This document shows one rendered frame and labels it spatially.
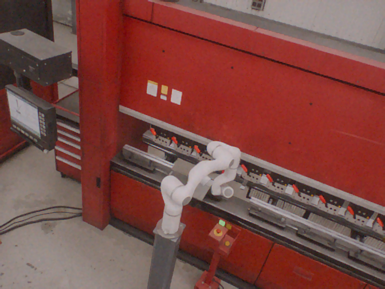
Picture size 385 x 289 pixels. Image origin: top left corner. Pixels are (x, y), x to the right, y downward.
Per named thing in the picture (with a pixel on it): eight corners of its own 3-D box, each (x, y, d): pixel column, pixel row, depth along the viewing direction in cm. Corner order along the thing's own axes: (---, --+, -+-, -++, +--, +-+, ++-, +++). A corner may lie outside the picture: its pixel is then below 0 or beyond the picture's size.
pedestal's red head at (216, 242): (205, 244, 286) (209, 229, 276) (214, 231, 298) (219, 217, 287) (227, 257, 279) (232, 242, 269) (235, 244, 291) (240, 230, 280)
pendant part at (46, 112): (11, 127, 277) (4, 85, 256) (24, 121, 286) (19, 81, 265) (48, 152, 260) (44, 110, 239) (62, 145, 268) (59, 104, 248)
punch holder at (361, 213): (343, 219, 259) (352, 203, 249) (344, 211, 266) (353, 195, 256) (364, 227, 255) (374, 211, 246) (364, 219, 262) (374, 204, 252)
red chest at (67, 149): (55, 178, 412) (48, 104, 354) (83, 156, 451) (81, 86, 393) (90, 195, 399) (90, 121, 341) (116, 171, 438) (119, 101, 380)
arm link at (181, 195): (167, 196, 235) (181, 212, 226) (162, 187, 226) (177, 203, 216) (222, 151, 248) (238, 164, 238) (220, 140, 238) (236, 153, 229)
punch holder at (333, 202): (315, 207, 264) (324, 192, 255) (317, 200, 271) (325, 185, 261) (336, 216, 260) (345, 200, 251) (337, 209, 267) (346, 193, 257)
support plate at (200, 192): (180, 192, 283) (181, 191, 282) (193, 174, 303) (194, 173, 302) (201, 201, 278) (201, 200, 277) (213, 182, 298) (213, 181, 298)
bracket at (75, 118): (30, 122, 302) (29, 116, 298) (50, 110, 320) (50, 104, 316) (67, 139, 291) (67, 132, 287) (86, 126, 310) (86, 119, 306)
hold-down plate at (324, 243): (295, 235, 280) (297, 232, 278) (297, 230, 284) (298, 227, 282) (334, 252, 272) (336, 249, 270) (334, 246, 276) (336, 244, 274)
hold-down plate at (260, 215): (248, 214, 290) (249, 211, 288) (250, 210, 294) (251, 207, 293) (283, 230, 282) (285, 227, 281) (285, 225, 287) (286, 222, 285)
